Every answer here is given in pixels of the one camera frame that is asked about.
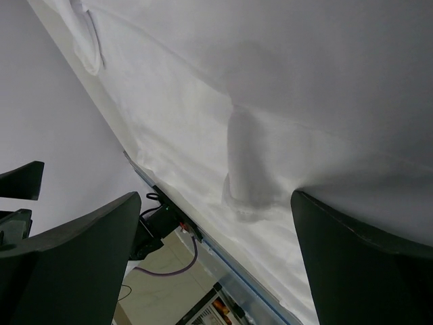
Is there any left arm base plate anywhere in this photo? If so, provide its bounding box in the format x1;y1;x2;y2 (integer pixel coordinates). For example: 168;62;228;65
129;186;203;261

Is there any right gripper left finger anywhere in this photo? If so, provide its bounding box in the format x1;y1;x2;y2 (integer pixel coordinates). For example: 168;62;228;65
1;192;141;324

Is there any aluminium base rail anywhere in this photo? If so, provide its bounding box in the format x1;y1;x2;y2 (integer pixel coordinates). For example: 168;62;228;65
124;152;301;324

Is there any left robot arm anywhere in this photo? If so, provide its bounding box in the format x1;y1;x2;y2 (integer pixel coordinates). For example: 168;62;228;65
1;160;45;246

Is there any white t shirt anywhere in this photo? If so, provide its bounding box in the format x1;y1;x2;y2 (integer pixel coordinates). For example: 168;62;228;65
37;1;432;324

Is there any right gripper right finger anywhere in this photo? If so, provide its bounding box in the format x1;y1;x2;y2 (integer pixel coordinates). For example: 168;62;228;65
290;190;432;324

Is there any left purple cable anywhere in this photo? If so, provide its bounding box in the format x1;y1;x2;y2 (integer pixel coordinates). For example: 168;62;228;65
135;236;199;278

